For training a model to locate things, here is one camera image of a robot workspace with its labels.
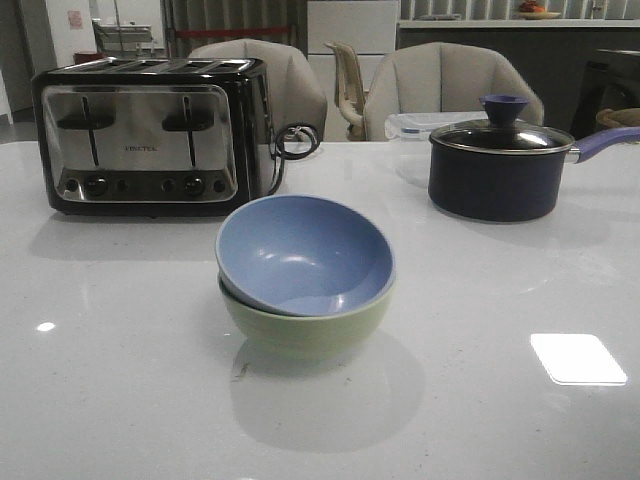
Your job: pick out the beige chair right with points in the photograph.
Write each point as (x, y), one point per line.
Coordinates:
(442, 77)

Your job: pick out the beige chair left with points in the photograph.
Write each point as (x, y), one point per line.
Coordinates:
(296, 96)

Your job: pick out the white drawer cabinet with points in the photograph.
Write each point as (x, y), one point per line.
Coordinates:
(369, 27)

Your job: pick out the fruit bowl on counter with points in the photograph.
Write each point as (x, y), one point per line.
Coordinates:
(532, 10)

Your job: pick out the grey counter with shelf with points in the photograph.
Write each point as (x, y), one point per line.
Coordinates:
(576, 67)

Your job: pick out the dark blue saucepan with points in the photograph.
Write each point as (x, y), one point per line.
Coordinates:
(509, 188)

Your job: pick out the blue bowl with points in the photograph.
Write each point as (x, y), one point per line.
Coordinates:
(302, 255)

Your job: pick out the cream office chair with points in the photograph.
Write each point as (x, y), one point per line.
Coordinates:
(349, 94)

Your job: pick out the glass pot lid blue knob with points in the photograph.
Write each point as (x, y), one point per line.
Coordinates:
(501, 132)

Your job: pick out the black and steel toaster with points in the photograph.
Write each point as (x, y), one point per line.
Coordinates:
(155, 137)

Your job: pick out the green bowl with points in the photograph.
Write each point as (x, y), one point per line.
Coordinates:
(306, 338)

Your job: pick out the clear plastic food container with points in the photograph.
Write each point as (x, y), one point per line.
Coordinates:
(417, 126)

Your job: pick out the beige chair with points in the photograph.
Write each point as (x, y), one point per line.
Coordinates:
(296, 96)
(442, 77)

